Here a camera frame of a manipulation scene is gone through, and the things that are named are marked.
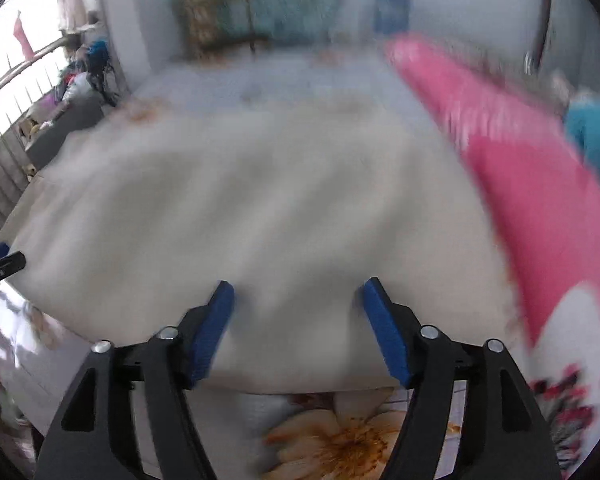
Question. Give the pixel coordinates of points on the cyan floral quilt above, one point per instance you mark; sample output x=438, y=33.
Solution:
x=592, y=140

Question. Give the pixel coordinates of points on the floral bed sheet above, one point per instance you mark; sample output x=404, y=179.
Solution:
x=280, y=80

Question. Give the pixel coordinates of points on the beige hanging garment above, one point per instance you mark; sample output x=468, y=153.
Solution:
x=71, y=5

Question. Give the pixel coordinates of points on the pink hanging garment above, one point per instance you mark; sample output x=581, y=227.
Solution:
x=24, y=35

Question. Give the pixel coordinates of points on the brown patterned cushion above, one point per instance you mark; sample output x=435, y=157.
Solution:
x=197, y=22

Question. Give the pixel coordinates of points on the metal railing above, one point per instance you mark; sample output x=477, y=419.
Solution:
x=5, y=125

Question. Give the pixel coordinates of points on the brown door frame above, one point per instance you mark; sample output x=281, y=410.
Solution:
x=542, y=10

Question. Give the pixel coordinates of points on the dark grey board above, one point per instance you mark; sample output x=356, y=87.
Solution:
x=62, y=135

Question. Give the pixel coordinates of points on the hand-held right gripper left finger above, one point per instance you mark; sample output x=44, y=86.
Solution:
x=215, y=330

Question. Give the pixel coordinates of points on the pink floral blanket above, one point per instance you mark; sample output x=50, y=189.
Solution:
x=530, y=185

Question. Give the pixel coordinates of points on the pile of colourful clothes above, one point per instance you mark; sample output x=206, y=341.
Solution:
x=87, y=72

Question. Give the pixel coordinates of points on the blue water bottle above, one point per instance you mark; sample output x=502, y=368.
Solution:
x=392, y=10

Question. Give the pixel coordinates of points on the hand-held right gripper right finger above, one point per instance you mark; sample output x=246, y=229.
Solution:
x=387, y=330

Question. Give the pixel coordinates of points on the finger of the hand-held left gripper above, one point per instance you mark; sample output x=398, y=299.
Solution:
x=0, y=262

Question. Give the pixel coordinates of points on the wooden armchair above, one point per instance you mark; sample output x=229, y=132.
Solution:
x=235, y=25

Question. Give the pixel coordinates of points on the cream zip jacket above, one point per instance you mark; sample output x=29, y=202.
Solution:
x=255, y=210

